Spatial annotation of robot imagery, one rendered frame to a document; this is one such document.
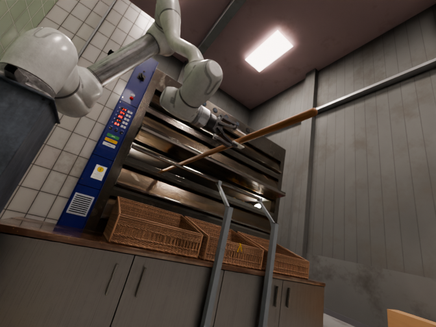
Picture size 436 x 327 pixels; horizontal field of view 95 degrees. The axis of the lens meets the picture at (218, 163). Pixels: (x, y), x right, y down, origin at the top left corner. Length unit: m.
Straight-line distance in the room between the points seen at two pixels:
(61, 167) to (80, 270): 0.80
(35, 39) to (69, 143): 0.97
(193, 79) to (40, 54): 0.49
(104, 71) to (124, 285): 1.06
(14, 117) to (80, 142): 1.02
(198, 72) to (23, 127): 0.54
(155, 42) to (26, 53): 0.58
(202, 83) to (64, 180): 1.30
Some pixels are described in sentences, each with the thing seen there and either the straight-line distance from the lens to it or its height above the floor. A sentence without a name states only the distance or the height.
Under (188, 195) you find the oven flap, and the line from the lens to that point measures 1.94.
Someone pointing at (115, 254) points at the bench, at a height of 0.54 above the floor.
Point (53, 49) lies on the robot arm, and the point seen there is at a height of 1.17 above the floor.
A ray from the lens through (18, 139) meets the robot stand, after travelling 0.79.
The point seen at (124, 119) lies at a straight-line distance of 1.86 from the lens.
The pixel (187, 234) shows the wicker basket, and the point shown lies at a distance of 1.38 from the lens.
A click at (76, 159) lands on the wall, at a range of 1.77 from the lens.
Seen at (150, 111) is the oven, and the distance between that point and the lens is 1.98.
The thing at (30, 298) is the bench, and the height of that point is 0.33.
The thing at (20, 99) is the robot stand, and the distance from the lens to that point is 0.83.
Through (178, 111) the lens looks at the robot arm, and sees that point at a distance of 0.84.
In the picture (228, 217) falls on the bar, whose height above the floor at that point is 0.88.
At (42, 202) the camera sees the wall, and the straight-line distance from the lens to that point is 1.75.
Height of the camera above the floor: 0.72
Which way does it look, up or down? 21 degrees up
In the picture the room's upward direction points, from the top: 14 degrees clockwise
